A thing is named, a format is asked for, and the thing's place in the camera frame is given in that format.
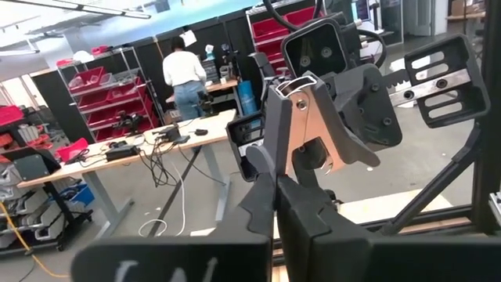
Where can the red plastic bin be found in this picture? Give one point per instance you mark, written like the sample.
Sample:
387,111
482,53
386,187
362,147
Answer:
72,150

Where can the black power supply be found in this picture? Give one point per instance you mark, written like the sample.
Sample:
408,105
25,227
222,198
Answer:
121,152

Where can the white spray bottle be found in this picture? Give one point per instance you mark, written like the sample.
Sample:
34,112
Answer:
210,51

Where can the black diagonal frame strut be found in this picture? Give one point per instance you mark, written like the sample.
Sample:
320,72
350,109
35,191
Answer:
430,188

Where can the blue trash can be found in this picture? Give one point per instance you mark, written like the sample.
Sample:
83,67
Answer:
246,98

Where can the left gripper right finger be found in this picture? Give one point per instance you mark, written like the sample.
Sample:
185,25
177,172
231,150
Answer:
332,254

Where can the black cart with grey bins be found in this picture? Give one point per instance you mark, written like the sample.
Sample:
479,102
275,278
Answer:
23,219

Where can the black aluminium frame rail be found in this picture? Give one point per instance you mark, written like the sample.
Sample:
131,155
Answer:
442,217

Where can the white paper sheet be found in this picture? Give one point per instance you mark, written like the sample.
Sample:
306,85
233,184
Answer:
188,38

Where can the black frame post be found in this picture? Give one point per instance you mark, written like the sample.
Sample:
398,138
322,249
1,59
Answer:
489,117

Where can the wooden work table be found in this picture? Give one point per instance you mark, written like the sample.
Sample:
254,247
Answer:
211,125

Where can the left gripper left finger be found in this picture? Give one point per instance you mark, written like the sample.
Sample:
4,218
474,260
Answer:
195,258

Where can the metal rack with red bins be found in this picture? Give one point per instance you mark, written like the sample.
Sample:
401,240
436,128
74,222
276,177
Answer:
270,29
117,94

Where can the blue crate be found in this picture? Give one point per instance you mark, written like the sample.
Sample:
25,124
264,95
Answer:
80,194

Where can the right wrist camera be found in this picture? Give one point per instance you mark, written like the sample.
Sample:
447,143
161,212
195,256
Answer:
313,47

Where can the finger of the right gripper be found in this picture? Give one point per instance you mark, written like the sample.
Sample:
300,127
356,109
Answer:
372,113

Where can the person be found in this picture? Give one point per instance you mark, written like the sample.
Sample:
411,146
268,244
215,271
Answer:
184,70

